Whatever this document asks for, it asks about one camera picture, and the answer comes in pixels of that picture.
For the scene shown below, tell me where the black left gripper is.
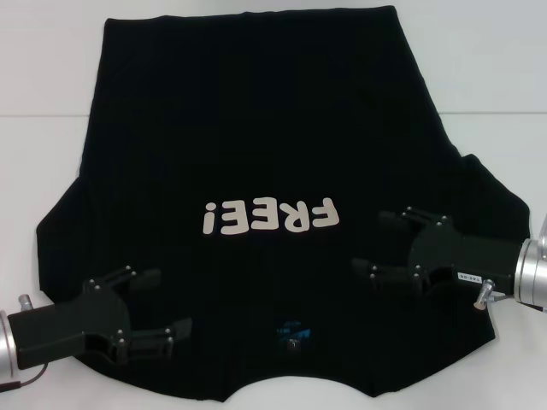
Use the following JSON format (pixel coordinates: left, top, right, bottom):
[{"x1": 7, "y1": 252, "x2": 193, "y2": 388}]
[{"x1": 8, "y1": 264, "x2": 195, "y2": 382}]

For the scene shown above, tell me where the dark red left wrist cable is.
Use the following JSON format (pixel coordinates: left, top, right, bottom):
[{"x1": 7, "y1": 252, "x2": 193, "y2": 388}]
[{"x1": 0, "y1": 370, "x2": 49, "y2": 390}]

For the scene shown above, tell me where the black shirt with FREE print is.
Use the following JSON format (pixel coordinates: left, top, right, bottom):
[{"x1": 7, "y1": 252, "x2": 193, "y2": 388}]
[{"x1": 36, "y1": 4, "x2": 533, "y2": 392}]

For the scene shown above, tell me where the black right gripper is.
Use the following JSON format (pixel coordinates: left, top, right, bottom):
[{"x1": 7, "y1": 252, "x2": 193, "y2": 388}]
[{"x1": 350, "y1": 206, "x2": 521, "y2": 300}]

